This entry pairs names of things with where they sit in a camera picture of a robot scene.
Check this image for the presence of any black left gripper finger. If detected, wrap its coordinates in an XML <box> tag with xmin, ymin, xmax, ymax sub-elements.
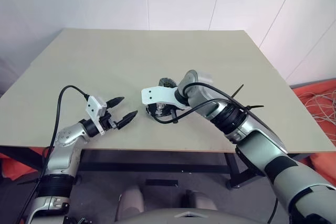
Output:
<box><xmin>104</xmin><ymin>96</ymin><xmax>124</xmax><ymax>108</ymax></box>
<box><xmin>115</xmin><ymin>110</ymin><xmax>139</xmax><ymax>131</ymax></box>

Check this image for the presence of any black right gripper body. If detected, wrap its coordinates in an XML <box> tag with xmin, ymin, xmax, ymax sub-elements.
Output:
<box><xmin>145</xmin><ymin>102</ymin><xmax>177</xmax><ymax>119</ymax></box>

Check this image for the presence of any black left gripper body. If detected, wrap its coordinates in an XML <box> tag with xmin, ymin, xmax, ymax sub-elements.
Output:
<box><xmin>99</xmin><ymin>112</ymin><xmax>119</xmax><ymax>132</ymax></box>

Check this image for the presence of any black flat floor bar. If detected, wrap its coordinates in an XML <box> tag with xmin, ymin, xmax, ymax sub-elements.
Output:
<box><xmin>145</xmin><ymin>179</ymin><xmax>179</xmax><ymax>187</ymax></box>

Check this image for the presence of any beige rounded robot foot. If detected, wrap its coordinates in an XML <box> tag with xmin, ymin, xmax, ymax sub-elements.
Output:
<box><xmin>116</xmin><ymin>184</ymin><xmax>146</xmax><ymax>221</ymax></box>
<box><xmin>181</xmin><ymin>189</ymin><xmax>219</xmax><ymax>212</ymax></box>

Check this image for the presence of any orange cloth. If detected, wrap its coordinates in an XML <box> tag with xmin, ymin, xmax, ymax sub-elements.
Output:
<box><xmin>290</xmin><ymin>77</ymin><xmax>336</xmax><ymax>146</ymax></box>
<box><xmin>0</xmin><ymin>152</ymin><xmax>48</xmax><ymax>180</ymax></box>
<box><xmin>298</xmin><ymin>152</ymin><xmax>336</xmax><ymax>180</ymax></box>

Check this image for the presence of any grey robot torso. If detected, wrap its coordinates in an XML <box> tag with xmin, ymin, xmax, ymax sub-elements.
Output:
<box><xmin>114</xmin><ymin>206</ymin><xmax>279</xmax><ymax>224</ymax></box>

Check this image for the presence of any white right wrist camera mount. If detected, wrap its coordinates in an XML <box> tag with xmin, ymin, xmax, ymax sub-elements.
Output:
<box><xmin>141</xmin><ymin>85</ymin><xmax>191</xmax><ymax>110</ymax></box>

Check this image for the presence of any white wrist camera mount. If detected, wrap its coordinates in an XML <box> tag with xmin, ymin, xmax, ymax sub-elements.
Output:
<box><xmin>141</xmin><ymin>85</ymin><xmax>191</xmax><ymax>110</ymax></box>
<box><xmin>86</xmin><ymin>95</ymin><xmax>108</xmax><ymax>136</ymax></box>

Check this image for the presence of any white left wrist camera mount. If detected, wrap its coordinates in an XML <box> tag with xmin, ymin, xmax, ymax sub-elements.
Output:
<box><xmin>86</xmin><ymin>95</ymin><xmax>108</xmax><ymax>136</ymax></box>

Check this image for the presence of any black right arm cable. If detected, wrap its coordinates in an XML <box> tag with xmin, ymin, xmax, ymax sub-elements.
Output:
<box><xmin>154</xmin><ymin>82</ymin><xmax>253</xmax><ymax>125</ymax></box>

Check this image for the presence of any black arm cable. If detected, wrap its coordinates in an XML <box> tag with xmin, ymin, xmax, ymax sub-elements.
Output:
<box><xmin>154</xmin><ymin>82</ymin><xmax>253</xmax><ymax>125</ymax></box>
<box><xmin>19</xmin><ymin>84</ymin><xmax>90</xmax><ymax>224</ymax></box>

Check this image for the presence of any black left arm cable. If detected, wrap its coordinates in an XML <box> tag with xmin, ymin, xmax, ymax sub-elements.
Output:
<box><xmin>19</xmin><ymin>84</ymin><xmax>90</xmax><ymax>224</ymax></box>

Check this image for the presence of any black metal table frame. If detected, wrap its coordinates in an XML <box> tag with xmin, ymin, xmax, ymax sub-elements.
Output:
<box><xmin>0</xmin><ymin>144</ymin><xmax>305</xmax><ymax>191</ymax></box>

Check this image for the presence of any white cable bundle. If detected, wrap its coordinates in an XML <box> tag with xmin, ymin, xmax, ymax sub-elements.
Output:
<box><xmin>298</xmin><ymin>90</ymin><xmax>336</xmax><ymax>125</ymax></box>

